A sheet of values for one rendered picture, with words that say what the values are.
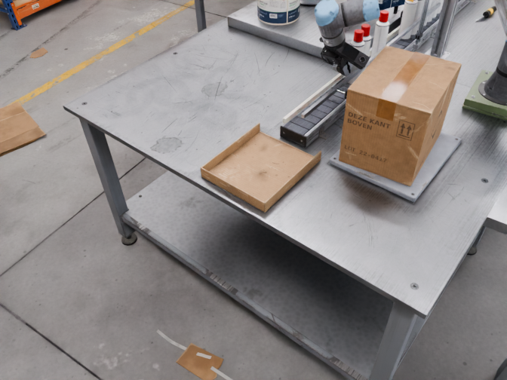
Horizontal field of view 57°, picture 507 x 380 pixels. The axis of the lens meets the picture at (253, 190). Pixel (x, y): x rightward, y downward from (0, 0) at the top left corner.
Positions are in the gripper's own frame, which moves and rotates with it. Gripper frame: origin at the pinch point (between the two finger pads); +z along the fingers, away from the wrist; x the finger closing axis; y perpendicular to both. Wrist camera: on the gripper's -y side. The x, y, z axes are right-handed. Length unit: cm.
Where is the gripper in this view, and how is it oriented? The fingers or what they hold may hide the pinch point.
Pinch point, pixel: (348, 73)
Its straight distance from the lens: 183.4
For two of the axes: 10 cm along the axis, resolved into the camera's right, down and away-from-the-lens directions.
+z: 3.4, 3.4, 8.8
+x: -5.3, 8.4, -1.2
